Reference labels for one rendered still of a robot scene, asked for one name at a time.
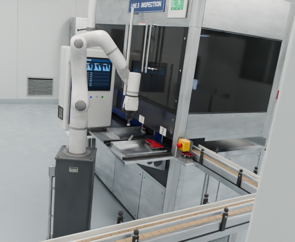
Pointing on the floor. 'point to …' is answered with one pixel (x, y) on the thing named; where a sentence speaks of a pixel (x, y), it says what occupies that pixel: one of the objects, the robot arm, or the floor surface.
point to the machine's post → (184, 101)
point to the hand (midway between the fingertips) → (129, 117)
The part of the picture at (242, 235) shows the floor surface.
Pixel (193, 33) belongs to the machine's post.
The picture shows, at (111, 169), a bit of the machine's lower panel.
